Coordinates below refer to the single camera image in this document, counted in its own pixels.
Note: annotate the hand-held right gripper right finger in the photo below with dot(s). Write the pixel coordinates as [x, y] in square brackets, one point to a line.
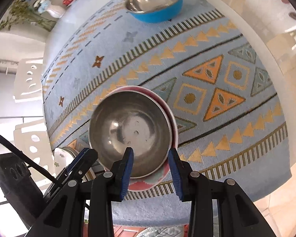
[174, 167]

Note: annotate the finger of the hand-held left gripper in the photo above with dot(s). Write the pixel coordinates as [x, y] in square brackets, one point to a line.
[85, 156]

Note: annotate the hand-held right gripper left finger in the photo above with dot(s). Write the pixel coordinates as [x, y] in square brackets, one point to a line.
[128, 167]

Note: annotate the pink patterned ceramic bowl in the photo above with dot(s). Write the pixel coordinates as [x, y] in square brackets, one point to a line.
[143, 185]

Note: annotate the white plate tree print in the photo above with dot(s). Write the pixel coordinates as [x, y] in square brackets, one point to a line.
[59, 163]

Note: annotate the pink steel bowl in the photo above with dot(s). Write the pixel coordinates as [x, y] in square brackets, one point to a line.
[138, 128]

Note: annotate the blue patterned table mat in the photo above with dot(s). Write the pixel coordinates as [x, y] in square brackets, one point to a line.
[212, 118]

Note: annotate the leaf print floor mat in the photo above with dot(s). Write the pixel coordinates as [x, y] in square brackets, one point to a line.
[162, 232]

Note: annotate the glass vase with green stems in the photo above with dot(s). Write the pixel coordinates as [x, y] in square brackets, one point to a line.
[39, 23]

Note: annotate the white vase with blue flowers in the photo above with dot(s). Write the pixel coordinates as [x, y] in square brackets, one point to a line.
[55, 11]

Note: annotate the blue steel bowl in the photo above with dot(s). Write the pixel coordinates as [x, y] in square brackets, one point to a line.
[157, 14]

